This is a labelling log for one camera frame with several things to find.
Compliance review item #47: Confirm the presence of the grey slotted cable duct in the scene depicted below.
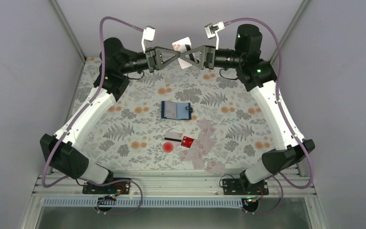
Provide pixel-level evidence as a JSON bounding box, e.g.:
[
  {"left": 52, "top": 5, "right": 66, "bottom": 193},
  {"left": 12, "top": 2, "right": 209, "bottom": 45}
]
[{"left": 42, "top": 197, "right": 242, "bottom": 208}]

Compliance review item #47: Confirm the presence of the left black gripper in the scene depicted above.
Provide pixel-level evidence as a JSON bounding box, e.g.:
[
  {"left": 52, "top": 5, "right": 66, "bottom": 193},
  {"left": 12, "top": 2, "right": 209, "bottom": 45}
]
[{"left": 119, "top": 46, "right": 180, "bottom": 74}]

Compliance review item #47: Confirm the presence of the floral card in middle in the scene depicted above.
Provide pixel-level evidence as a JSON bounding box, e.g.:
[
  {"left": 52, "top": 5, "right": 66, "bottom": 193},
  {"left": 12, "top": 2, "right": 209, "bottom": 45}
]
[{"left": 190, "top": 151, "right": 204, "bottom": 170}]

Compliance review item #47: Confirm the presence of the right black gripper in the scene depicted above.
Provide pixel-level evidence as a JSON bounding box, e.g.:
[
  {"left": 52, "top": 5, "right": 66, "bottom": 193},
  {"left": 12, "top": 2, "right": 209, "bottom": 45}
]
[{"left": 180, "top": 44, "right": 244, "bottom": 69}]

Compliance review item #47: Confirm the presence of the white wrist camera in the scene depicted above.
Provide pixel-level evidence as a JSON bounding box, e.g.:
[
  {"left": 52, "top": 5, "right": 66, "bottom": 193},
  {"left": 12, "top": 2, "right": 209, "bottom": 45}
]
[
  {"left": 141, "top": 26, "right": 156, "bottom": 53},
  {"left": 204, "top": 21, "right": 225, "bottom": 50}
]

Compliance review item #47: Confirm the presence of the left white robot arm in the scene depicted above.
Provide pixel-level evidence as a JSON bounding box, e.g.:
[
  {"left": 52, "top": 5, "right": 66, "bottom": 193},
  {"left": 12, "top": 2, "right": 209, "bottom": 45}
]
[{"left": 40, "top": 37, "right": 181, "bottom": 193}]

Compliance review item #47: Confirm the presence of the red credit card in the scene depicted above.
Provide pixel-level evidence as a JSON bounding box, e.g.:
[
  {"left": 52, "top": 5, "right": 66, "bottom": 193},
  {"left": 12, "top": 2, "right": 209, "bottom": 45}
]
[{"left": 181, "top": 136, "right": 195, "bottom": 148}]

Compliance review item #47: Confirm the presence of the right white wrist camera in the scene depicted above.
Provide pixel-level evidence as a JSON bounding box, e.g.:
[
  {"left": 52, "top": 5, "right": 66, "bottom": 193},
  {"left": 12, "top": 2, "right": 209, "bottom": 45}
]
[{"left": 204, "top": 21, "right": 225, "bottom": 50}]

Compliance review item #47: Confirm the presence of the floral card near rail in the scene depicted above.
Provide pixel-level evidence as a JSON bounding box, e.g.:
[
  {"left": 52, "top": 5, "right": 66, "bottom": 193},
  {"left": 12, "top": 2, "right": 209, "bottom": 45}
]
[{"left": 205, "top": 160, "right": 226, "bottom": 175}]

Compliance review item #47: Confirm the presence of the aluminium rail frame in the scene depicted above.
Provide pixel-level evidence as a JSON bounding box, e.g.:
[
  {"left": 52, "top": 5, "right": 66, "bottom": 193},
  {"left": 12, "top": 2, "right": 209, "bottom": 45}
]
[{"left": 33, "top": 170, "right": 317, "bottom": 198}]

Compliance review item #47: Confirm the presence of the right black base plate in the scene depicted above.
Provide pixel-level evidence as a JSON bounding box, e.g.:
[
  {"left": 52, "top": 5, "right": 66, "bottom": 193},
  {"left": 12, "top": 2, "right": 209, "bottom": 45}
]
[{"left": 221, "top": 178, "right": 269, "bottom": 195}]

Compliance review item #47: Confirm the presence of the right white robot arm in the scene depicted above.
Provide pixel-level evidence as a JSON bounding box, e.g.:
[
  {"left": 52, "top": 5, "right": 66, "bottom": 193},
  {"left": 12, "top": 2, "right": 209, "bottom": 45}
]
[{"left": 180, "top": 24, "right": 315, "bottom": 194}]

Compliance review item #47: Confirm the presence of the floral patterned table mat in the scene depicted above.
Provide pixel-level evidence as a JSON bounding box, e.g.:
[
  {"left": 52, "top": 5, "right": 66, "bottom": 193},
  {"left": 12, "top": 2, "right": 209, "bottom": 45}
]
[{"left": 81, "top": 60, "right": 278, "bottom": 171}]

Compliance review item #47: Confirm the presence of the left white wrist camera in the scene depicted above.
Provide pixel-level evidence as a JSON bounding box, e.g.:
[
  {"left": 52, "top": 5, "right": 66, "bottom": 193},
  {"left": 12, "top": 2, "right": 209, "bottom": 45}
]
[{"left": 141, "top": 26, "right": 156, "bottom": 53}]

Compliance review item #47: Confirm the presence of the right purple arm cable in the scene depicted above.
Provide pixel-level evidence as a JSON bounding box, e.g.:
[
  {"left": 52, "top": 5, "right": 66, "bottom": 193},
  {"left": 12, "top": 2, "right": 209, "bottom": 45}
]
[{"left": 222, "top": 17, "right": 315, "bottom": 190}]

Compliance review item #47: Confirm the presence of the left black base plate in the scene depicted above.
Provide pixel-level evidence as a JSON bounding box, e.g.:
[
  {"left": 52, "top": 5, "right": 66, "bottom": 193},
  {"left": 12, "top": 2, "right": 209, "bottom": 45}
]
[{"left": 82, "top": 177, "right": 131, "bottom": 195}]

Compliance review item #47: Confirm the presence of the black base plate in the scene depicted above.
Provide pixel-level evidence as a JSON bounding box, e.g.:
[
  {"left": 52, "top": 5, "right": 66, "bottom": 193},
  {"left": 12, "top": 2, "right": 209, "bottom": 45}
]
[
  {"left": 82, "top": 177, "right": 131, "bottom": 195},
  {"left": 221, "top": 178, "right": 269, "bottom": 195}
]

